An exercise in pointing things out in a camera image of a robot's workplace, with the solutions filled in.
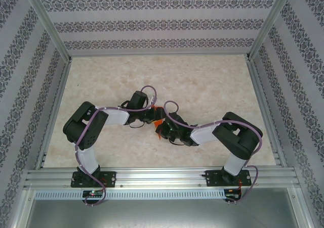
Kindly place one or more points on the small circuit board green light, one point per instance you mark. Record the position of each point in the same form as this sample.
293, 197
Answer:
93, 193

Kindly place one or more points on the orange cloth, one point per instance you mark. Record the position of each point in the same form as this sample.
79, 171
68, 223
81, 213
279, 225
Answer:
157, 124

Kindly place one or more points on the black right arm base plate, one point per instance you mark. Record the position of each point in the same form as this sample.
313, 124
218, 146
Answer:
215, 180

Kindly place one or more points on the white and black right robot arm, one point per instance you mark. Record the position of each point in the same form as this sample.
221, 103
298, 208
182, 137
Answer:
202, 135

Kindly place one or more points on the aluminium frame post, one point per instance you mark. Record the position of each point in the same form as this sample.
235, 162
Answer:
48, 23
269, 23

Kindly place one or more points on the small circuit board with pins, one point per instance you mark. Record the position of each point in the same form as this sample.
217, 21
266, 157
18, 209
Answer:
233, 194

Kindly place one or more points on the grey sheet metal panel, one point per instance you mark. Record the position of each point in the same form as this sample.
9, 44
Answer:
162, 215

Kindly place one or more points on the aluminium side rail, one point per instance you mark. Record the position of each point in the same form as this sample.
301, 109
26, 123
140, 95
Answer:
265, 111
54, 111

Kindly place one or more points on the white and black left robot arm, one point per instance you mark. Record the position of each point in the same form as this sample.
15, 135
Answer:
115, 115

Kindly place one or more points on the long aluminium mounting rail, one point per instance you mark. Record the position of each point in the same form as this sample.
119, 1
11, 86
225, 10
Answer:
162, 176

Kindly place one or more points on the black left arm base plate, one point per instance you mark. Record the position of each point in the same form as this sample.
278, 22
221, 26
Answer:
110, 178

